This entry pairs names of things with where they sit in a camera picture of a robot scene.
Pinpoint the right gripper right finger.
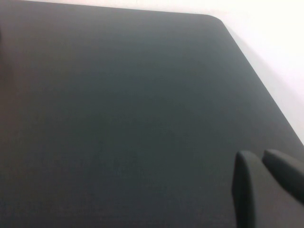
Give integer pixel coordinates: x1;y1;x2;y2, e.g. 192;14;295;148
261;149;304;205

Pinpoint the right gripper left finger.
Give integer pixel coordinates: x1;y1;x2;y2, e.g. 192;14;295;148
231;151;304;228

